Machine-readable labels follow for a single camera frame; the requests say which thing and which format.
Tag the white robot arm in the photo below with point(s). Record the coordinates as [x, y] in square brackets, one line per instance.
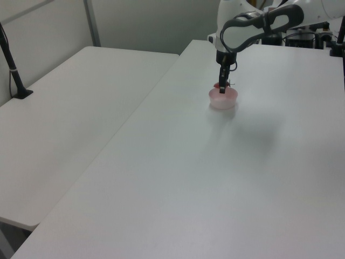
[242, 35]

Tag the grey partition frame post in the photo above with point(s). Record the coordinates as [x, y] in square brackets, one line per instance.
[92, 24]

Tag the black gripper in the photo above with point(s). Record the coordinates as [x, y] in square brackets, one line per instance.
[226, 58]

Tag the black electronics equipment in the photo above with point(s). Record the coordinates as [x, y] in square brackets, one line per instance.
[299, 39]

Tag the white side table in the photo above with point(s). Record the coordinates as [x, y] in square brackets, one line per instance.
[67, 116]

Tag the black camera stand pole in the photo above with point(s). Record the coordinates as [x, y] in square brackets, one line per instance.
[13, 73]
[338, 44]

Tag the pink plastic bowl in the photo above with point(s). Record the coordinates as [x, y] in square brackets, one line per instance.
[223, 102]

